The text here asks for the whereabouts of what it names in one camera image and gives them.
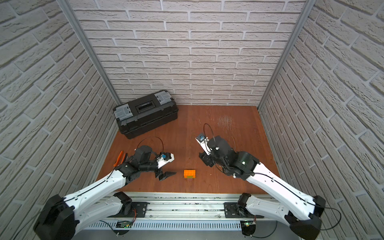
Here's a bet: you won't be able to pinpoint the black yellow handled screwdriver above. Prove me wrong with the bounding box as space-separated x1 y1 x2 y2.
121 153 127 164

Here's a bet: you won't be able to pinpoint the aluminium corner post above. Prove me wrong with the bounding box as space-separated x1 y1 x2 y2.
257 0 316 110
57 0 122 105

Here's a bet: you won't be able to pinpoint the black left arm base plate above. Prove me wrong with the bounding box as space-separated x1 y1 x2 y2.
119 202 149 218

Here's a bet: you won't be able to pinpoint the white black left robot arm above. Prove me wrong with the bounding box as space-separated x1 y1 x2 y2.
34 146 175 240

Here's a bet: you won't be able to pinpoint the orange long lego brick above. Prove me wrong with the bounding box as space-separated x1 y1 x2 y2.
184 170 196 179

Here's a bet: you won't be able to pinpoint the orange handled pliers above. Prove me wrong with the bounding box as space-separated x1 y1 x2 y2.
114 151 124 168

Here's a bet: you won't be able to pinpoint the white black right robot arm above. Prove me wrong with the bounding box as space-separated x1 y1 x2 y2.
196 134 326 240

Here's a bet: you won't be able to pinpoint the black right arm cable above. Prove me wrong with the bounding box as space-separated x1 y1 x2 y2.
248 205 343 239

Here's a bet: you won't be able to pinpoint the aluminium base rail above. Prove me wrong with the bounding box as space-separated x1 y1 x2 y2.
68 191 310 222

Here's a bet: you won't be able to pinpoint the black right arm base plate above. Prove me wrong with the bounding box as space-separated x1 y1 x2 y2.
224 202 264 219

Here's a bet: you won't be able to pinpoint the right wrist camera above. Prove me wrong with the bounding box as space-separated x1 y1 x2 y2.
196 134 211 156

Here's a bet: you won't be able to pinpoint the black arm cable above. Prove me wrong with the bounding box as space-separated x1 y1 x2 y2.
248 205 343 239
136 136 165 158

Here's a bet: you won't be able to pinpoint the aluminium corner post left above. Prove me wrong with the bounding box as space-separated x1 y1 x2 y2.
57 0 122 105

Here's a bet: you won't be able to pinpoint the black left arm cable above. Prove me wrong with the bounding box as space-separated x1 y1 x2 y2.
136 136 165 158

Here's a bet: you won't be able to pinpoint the white perforated cable tray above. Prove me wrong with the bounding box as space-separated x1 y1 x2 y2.
85 220 241 231

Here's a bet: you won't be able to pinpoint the aluminium corner post right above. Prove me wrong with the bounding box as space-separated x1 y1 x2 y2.
257 0 316 110

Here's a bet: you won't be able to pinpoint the black plastic toolbox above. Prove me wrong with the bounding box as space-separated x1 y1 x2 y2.
113 90 179 139

